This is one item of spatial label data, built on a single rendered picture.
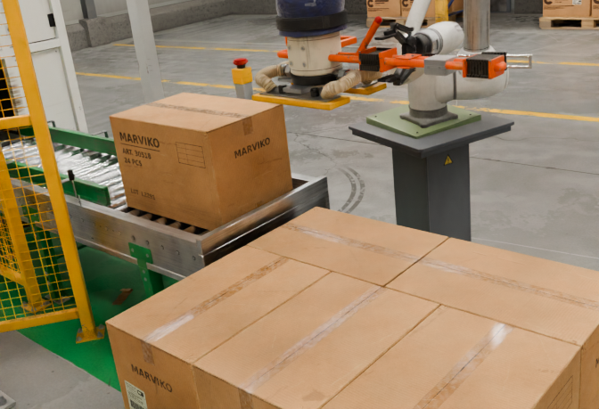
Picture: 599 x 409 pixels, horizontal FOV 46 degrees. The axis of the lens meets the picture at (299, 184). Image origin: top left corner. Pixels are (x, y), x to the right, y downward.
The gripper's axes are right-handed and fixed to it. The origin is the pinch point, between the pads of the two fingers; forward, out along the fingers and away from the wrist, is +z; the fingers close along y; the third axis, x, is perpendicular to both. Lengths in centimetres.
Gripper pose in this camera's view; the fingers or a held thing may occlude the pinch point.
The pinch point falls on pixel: (382, 59)
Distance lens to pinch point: 214.1
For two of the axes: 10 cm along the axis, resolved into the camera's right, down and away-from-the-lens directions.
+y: 1.0, 9.3, 3.5
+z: -6.7, 3.2, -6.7
